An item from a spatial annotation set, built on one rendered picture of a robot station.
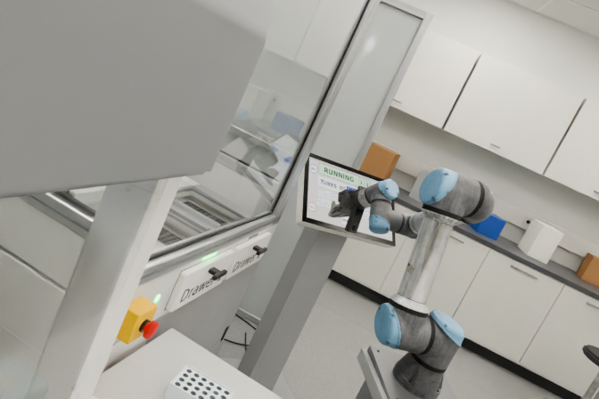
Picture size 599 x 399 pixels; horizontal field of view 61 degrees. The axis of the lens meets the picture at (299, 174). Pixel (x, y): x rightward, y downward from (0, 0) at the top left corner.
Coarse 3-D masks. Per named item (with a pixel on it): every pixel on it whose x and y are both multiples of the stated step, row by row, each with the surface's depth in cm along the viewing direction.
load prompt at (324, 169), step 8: (320, 168) 215; (328, 168) 218; (336, 168) 221; (328, 176) 217; (336, 176) 219; (344, 176) 222; (352, 176) 225; (352, 184) 224; (360, 184) 227; (368, 184) 230
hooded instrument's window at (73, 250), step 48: (48, 192) 31; (96, 192) 35; (144, 192) 41; (0, 240) 29; (48, 240) 33; (96, 240) 38; (0, 288) 31; (48, 288) 36; (96, 288) 42; (0, 336) 33; (48, 336) 38; (96, 336) 46; (0, 384) 36; (48, 384) 42
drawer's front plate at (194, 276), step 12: (228, 252) 148; (204, 264) 134; (216, 264) 140; (228, 264) 151; (180, 276) 124; (192, 276) 128; (204, 276) 136; (180, 288) 125; (192, 288) 132; (204, 288) 141; (168, 300) 126; (180, 300) 128
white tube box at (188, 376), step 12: (180, 372) 110; (192, 372) 112; (168, 384) 105; (180, 384) 107; (192, 384) 108; (204, 384) 110; (216, 384) 112; (168, 396) 106; (180, 396) 105; (192, 396) 104; (204, 396) 106; (216, 396) 108; (228, 396) 110
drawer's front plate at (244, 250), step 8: (248, 240) 164; (256, 240) 167; (264, 240) 176; (240, 248) 155; (248, 248) 163; (240, 256) 159; (248, 256) 167; (256, 256) 177; (232, 264) 155; (248, 264) 171
